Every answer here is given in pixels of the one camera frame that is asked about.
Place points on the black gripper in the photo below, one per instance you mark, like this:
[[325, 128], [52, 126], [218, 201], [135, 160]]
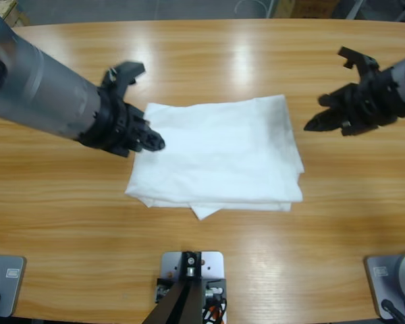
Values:
[[114, 125], [374, 101]]

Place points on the white T-shirt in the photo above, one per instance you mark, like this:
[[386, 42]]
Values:
[[216, 155]]

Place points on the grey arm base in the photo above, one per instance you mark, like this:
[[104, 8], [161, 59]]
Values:
[[6, 290], [384, 280]]

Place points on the brown cardboard box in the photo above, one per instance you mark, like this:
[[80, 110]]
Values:
[[307, 7]]

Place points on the dark background equipment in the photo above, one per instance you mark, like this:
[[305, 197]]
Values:
[[378, 10]]

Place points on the white mounting block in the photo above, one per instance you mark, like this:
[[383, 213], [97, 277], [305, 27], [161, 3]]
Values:
[[213, 263]]

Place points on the silver connector block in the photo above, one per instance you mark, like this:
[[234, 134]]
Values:
[[213, 292]]

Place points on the wooden crate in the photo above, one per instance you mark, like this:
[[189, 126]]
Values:
[[17, 15]]

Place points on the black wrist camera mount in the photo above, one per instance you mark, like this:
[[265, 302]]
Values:
[[128, 69], [354, 54]]

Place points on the dark camera post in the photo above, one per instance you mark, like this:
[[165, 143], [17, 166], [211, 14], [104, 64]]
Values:
[[185, 303]]

